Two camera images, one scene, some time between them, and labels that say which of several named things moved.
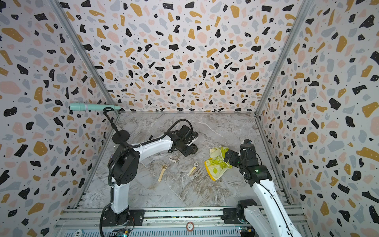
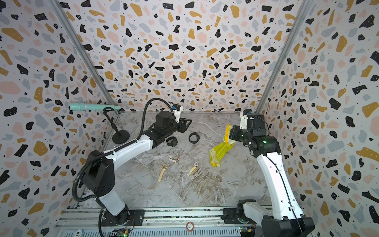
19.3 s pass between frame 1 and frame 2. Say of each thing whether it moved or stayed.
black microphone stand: stayed
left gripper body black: moved
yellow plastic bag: moved
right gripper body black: moved
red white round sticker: stayed
